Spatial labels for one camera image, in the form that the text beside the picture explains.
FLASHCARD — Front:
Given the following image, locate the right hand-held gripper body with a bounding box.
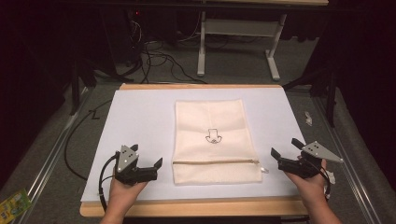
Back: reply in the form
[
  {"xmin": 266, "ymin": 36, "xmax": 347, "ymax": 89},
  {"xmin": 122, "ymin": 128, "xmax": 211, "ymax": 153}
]
[{"xmin": 277, "ymin": 140, "xmax": 345, "ymax": 179}]

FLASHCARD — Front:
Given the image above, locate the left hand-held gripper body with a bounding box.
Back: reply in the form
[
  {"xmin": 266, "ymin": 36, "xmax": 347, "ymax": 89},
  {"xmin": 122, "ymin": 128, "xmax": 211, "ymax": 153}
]
[{"xmin": 114, "ymin": 145, "xmax": 158, "ymax": 187}]

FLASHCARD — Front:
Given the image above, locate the person's left hand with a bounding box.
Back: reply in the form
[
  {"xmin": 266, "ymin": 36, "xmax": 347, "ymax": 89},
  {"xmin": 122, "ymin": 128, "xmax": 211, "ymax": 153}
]
[{"xmin": 108, "ymin": 177, "xmax": 149, "ymax": 208}]

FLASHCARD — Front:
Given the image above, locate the person's right hand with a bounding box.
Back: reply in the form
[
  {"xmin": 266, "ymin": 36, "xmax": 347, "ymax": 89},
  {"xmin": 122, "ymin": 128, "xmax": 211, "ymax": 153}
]
[{"xmin": 284, "ymin": 158, "xmax": 329, "ymax": 203}]

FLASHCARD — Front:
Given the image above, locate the white table mat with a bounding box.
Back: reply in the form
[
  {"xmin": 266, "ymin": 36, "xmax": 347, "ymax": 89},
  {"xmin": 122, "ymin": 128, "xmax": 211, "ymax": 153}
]
[{"xmin": 80, "ymin": 87, "xmax": 308, "ymax": 203}]

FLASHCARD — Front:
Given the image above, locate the black stand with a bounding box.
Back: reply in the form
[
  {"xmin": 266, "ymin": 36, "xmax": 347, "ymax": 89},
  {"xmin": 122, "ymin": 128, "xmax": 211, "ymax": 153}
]
[
  {"xmin": 68, "ymin": 52, "xmax": 98, "ymax": 117},
  {"xmin": 282, "ymin": 66, "xmax": 339, "ymax": 129}
]

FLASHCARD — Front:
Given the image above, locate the cream zippered cloth bag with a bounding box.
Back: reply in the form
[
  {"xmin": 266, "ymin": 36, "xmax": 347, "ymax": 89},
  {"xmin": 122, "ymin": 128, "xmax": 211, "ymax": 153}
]
[{"xmin": 171, "ymin": 99, "xmax": 263, "ymax": 185}]

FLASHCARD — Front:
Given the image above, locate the green printed packet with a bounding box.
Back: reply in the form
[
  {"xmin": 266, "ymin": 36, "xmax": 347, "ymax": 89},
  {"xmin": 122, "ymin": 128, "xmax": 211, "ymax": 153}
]
[{"xmin": 0, "ymin": 189, "xmax": 33, "ymax": 224}]

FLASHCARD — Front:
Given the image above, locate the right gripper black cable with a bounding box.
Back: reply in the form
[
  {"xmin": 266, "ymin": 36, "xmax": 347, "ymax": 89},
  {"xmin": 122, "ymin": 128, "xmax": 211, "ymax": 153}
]
[{"xmin": 311, "ymin": 164, "xmax": 332, "ymax": 201}]

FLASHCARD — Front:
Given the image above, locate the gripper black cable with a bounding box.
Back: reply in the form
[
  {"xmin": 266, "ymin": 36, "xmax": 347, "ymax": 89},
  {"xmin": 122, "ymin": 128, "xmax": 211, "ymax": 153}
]
[
  {"xmin": 311, "ymin": 164, "xmax": 332, "ymax": 201},
  {"xmin": 98, "ymin": 154, "xmax": 120, "ymax": 213}
]

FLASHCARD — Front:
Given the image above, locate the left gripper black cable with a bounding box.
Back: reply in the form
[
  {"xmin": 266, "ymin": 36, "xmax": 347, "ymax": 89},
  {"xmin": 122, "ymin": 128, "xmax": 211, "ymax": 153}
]
[{"xmin": 98, "ymin": 154, "xmax": 120, "ymax": 213}]

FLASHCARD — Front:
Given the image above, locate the metal floor rail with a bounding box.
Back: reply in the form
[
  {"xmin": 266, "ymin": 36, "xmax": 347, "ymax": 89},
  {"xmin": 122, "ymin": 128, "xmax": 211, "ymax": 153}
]
[
  {"xmin": 12, "ymin": 87, "xmax": 94, "ymax": 224},
  {"xmin": 312, "ymin": 96, "xmax": 384, "ymax": 224}
]

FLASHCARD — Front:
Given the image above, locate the black floor cable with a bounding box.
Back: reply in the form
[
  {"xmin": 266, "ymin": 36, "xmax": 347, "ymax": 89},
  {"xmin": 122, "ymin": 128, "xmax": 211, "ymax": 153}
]
[{"xmin": 64, "ymin": 98, "xmax": 114, "ymax": 182}]

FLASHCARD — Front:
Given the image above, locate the tangle of black cables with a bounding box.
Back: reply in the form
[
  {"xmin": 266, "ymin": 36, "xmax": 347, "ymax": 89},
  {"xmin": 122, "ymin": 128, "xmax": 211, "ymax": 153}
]
[{"xmin": 125, "ymin": 18, "xmax": 209, "ymax": 85}]

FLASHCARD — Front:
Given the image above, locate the white metal desk frame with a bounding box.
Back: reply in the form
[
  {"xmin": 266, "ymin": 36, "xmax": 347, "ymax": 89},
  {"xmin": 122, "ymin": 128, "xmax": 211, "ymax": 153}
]
[{"xmin": 196, "ymin": 10, "xmax": 289, "ymax": 82}]

